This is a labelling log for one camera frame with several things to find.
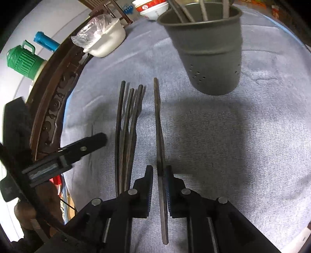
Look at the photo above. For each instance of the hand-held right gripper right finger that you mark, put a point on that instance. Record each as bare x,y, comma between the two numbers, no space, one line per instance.
168,194

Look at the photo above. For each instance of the grey metal perforated cup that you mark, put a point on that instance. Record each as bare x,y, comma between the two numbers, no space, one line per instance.
209,60

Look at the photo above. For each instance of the row of dark chopsticks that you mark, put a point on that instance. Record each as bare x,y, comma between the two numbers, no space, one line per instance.
121,146

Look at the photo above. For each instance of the clear plastic bag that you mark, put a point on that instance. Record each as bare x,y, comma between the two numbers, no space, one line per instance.
92,31

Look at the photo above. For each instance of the white plastic basin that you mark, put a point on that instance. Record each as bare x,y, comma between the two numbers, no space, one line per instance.
109,41

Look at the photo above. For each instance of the red banded porcelain bowl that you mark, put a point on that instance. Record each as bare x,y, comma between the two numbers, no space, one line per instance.
151,7

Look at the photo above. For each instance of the blue thermos flask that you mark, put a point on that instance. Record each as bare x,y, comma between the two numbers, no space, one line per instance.
46,41

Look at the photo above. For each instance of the dark carved wooden chair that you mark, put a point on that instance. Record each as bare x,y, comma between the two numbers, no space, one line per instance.
52,114

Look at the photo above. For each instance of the green ribbed thermos jug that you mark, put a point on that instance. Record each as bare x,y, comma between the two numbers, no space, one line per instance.
24,63

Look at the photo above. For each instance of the white bowl with red emblem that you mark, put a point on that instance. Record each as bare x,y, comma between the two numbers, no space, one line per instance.
155,15

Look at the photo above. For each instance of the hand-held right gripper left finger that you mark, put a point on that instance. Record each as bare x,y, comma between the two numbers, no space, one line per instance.
149,194

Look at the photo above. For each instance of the grey tablecloth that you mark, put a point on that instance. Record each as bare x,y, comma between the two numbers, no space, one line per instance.
230,146

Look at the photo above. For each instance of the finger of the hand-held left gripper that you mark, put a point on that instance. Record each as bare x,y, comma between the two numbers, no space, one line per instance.
92,142

